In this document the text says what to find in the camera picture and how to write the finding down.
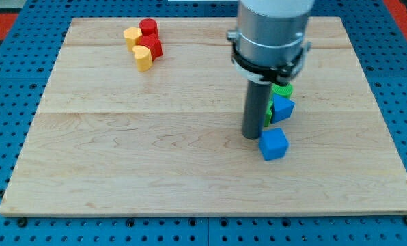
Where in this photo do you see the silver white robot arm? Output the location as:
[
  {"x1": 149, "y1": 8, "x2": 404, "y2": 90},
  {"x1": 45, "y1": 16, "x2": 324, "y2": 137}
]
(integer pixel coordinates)
[{"x1": 227, "y1": 0, "x2": 315, "y2": 86}]

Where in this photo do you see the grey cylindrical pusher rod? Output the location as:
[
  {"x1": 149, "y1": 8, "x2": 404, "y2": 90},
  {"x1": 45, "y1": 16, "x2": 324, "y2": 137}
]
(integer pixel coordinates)
[{"x1": 242, "y1": 81, "x2": 272, "y2": 139}]

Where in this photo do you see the green star block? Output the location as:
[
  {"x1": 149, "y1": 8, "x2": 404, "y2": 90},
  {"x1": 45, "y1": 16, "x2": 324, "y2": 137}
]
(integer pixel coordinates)
[{"x1": 264, "y1": 100, "x2": 273, "y2": 127}]

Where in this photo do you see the blue cube block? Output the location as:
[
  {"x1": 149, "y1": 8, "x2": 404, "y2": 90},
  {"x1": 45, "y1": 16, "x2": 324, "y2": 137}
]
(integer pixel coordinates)
[{"x1": 259, "y1": 128, "x2": 289, "y2": 161}]

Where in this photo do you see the blue triangle block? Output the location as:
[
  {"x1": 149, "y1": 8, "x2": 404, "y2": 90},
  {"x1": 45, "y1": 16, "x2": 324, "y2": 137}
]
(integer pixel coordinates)
[{"x1": 270, "y1": 94, "x2": 295, "y2": 124}]

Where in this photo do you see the green cylinder block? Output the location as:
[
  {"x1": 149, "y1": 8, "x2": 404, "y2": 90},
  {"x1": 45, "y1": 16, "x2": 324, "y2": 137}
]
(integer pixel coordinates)
[{"x1": 272, "y1": 83, "x2": 294, "y2": 99}]

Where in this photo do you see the yellow heart block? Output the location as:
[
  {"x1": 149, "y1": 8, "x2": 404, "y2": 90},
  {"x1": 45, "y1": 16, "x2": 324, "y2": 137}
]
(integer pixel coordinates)
[{"x1": 132, "y1": 45, "x2": 153, "y2": 72}]

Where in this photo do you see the red star block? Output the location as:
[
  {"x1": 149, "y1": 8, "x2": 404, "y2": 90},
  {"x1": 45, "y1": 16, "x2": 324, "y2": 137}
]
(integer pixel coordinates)
[{"x1": 139, "y1": 34, "x2": 163, "y2": 61}]

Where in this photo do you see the light wooden board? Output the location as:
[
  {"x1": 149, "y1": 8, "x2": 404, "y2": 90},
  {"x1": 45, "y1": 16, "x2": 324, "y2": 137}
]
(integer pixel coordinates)
[{"x1": 0, "y1": 17, "x2": 407, "y2": 217}]

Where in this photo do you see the red cylinder block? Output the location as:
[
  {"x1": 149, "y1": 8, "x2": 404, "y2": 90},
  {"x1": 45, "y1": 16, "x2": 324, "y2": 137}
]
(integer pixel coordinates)
[{"x1": 139, "y1": 18, "x2": 159, "y2": 38}]

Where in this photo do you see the yellow hexagon block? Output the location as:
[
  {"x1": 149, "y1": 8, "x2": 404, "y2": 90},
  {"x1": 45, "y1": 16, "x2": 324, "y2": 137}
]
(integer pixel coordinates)
[{"x1": 123, "y1": 27, "x2": 142, "y2": 52}]

